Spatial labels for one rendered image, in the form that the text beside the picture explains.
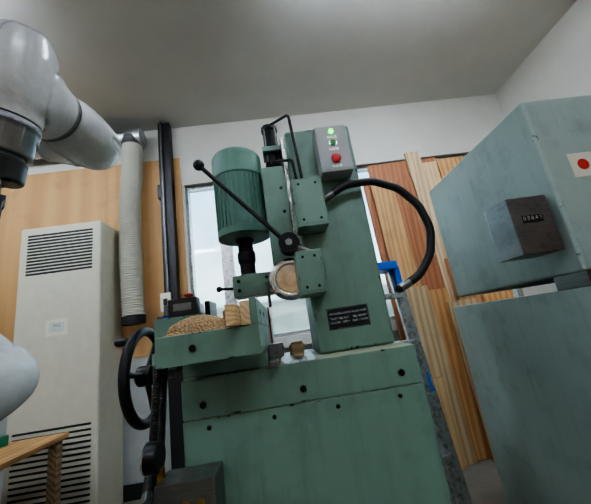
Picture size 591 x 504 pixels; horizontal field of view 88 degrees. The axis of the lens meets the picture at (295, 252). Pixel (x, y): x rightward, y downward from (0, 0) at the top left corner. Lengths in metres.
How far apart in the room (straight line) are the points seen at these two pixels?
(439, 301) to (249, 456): 1.74
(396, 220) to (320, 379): 1.84
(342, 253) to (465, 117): 2.60
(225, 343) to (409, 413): 0.46
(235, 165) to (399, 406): 0.84
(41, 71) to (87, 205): 2.33
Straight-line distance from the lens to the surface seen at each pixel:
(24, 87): 0.65
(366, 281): 0.94
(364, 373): 0.81
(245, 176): 1.07
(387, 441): 0.85
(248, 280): 0.99
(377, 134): 2.97
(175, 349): 0.69
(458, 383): 2.31
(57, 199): 3.11
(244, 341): 0.65
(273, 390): 0.80
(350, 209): 0.99
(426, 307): 2.22
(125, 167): 2.76
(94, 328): 2.35
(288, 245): 0.88
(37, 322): 2.55
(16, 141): 0.63
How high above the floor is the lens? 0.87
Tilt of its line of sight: 14 degrees up
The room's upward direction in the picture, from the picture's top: 9 degrees counter-clockwise
